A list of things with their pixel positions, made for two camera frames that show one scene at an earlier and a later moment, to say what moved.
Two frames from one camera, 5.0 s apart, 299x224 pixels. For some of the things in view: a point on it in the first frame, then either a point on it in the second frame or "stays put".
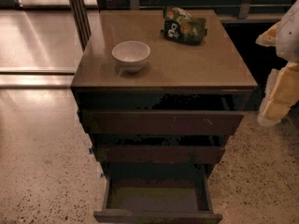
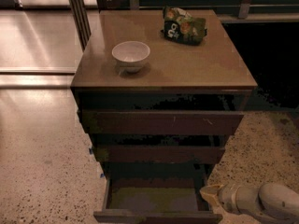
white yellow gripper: (290, 37) to (225, 195)
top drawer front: (161, 122) stays put
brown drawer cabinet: (161, 91) stays put
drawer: (158, 201) stays put
